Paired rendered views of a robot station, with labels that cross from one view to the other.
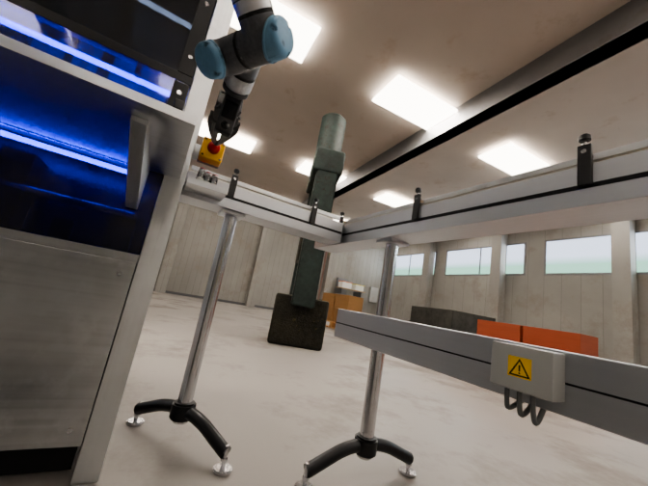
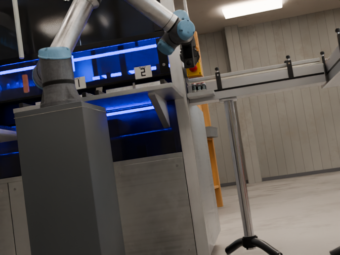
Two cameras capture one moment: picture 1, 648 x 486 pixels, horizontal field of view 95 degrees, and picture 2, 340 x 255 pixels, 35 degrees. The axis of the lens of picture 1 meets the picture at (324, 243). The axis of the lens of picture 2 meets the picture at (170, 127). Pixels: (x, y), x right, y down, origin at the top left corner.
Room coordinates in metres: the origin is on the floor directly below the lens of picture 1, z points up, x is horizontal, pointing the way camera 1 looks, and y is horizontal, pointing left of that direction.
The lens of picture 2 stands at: (-1.26, -0.98, 0.51)
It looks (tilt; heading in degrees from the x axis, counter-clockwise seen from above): 5 degrees up; 36
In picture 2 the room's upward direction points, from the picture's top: 8 degrees counter-clockwise
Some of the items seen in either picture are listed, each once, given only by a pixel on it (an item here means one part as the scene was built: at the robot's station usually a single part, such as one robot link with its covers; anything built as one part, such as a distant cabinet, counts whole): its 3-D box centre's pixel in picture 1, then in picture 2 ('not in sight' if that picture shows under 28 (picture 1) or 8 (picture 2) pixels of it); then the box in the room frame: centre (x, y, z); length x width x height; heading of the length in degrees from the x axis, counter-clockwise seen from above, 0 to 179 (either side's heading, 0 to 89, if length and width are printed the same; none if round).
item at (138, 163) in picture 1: (135, 171); (159, 111); (0.71, 0.50, 0.79); 0.34 x 0.03 x 0.13; 28
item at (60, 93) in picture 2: not in sight; (60, 96); (0.08, 0.46, 0.84); 0.15 x 0.15 x 0.10
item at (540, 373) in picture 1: (526, 368); not in sight; (0.64, -0.46, 0.50); 0.12 x 0.05 x 0.09; 28
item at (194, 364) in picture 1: (207, 310); (239, 172); (1.15, 0.38, 0.46); 0.09 x 0.09 x 0.77; 28
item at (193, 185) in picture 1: (204, 190); (201, 94); (1.01, 0.45, 0.87); 0.14 x 0.13 x 0.02; 28
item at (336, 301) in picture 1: (346, 312); not in sight; (8.01, -0.92, 0.43); 1.43 x 1.02 x 0.87; 24
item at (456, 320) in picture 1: (448, 334); not in sight; (5.60, -2.56, 0.41); 1.22 x 0.99 x 0.83; 14
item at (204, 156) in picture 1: (211, 152); (194, 69); (0.96, 0.44, 0.99); 0.08 x 0.07 x 0.07; 28
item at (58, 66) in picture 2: not in sight; (55, 65); (0.08, 0.46, 0.96); 0.13 x 0.12 x 0.14; 60
